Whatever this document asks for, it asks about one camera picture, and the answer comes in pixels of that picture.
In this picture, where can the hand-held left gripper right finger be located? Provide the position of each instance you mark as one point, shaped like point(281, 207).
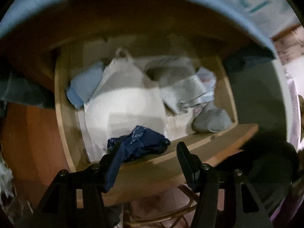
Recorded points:
point(187, 168)

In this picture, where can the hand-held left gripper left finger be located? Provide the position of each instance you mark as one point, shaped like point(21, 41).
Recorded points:
point(114, 167)

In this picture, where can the wooden drawer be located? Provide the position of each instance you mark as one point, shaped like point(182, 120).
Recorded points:
point(209, 140)

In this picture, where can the navy blue underwear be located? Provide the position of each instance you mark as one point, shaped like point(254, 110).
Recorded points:
point(142, 142)

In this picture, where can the light blue sock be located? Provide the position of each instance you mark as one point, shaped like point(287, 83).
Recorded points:
point(83, 85)

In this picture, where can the white shoe box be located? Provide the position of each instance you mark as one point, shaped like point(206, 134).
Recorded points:
point(273, 9)

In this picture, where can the grey striped underwear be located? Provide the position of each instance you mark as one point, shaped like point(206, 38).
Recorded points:
point(180, 92)

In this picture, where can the floral light underwear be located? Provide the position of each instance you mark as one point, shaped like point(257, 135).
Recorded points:
point(207, 78)

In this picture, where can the grey sock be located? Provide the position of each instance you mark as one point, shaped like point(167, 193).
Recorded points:
point(211, 121)

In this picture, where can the rattan stool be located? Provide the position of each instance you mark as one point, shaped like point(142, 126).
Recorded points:
point(156, 218)

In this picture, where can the white knitted garment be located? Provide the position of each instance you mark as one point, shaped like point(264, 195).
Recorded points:
point(118, 104)

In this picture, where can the dark object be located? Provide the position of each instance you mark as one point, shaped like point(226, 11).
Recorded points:
point(266, 168)

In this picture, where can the grey mattress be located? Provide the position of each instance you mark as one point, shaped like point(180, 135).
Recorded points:
point(261, 95)

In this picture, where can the white lace cloth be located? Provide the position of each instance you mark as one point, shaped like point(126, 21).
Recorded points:
point(4, 180)

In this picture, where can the grey plaid bedding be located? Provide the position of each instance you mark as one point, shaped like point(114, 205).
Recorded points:
point(23, 92)

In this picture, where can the wooden nightstand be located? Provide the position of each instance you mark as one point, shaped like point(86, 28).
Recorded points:
point(118, 21)

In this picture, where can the leaf print curtain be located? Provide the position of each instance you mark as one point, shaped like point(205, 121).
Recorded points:
point(289, 47)

